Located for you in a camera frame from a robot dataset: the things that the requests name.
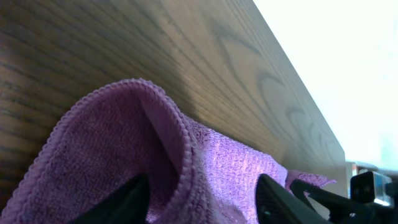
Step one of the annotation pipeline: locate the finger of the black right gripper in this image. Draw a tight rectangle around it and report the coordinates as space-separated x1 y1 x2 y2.
290 180 397 224

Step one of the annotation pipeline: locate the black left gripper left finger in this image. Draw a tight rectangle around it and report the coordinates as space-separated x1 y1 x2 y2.
70 174 150 224

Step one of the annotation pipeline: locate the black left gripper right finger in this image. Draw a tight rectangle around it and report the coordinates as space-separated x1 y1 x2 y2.
255 174 329 224

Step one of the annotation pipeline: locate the purple microfiber cloth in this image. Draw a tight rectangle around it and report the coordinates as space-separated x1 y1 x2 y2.
1 79 330 223

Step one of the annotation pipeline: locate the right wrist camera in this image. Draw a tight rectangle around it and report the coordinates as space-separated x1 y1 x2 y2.
349 171 395 208

